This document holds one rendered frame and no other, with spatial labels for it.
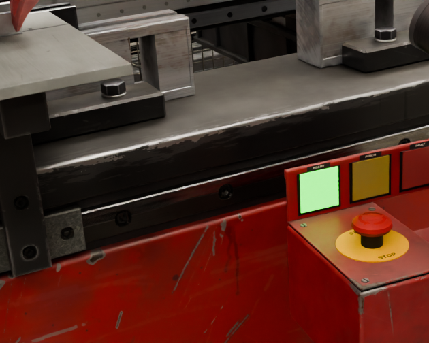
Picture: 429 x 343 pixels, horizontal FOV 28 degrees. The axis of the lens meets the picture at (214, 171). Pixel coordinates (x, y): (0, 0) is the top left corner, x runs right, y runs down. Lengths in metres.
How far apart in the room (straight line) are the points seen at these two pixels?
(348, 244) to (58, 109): 0.34
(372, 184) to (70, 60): 0.37
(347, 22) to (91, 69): 0.48
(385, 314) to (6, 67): 0.41
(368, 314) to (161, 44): 0.40
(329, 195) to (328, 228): 0.04
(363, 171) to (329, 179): 0.04
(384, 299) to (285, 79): 0.36
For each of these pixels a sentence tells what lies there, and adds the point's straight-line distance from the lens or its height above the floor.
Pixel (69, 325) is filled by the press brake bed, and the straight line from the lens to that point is 0.94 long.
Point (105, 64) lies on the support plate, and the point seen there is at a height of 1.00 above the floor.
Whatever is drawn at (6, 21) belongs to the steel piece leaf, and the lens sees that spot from 0.86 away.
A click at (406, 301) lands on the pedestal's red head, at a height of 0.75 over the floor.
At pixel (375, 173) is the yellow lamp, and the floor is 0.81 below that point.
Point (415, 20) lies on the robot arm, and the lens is 0.82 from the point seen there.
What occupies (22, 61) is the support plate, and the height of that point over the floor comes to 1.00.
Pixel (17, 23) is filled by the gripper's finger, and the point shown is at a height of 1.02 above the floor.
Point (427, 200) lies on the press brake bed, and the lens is 1.12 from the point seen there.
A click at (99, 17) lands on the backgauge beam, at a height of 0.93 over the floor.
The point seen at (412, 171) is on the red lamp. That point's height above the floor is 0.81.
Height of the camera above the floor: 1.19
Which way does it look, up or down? 23 degrees down
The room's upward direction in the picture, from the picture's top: 4 degrees counter-clockwise
